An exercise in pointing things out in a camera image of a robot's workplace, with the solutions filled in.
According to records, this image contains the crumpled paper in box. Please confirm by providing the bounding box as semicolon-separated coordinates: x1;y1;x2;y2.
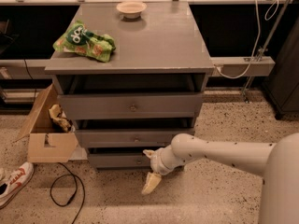
49;105;71;133

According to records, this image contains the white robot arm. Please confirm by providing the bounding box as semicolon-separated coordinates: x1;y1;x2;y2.
142;133;299;224

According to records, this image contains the grey middle drawer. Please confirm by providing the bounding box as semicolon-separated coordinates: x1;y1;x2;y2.
75;128;194;147

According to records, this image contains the grey wall rail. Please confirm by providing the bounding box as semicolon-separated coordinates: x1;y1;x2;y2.
0;56;275;79

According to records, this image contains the grey top drawer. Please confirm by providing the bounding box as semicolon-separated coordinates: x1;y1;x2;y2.
58;93;202;120

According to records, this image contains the white hanging cable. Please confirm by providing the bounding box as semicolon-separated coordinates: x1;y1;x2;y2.
214;0;280;80

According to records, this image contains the green chip bag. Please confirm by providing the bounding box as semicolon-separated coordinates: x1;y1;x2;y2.
52;21;116;63

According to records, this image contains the black floor cable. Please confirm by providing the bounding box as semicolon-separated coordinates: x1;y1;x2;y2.
50;162;86;224

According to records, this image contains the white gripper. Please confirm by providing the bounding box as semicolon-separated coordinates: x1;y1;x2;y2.
141;145;187;195

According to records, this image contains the dark grey side cabinet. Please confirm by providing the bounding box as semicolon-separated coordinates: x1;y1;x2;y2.
263;19;299;119

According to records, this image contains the metal stand pole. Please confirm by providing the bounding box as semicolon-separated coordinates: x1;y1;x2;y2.
240;0;299;104

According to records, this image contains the open cardboard box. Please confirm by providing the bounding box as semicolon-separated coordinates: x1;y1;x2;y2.
16;85;78;163

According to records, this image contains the grey drawer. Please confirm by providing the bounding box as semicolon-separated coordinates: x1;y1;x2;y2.
88;152;150;169
58;93;202;120
75;128;194;147

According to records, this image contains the white red sneaker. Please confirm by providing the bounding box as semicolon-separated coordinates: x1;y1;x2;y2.
0;161;34;209

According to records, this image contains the grey bottom drawer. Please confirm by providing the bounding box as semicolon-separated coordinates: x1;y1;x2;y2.
88;152;150;169

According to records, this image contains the grey drawer cabinet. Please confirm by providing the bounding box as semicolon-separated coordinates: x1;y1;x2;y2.
46;2;213;159

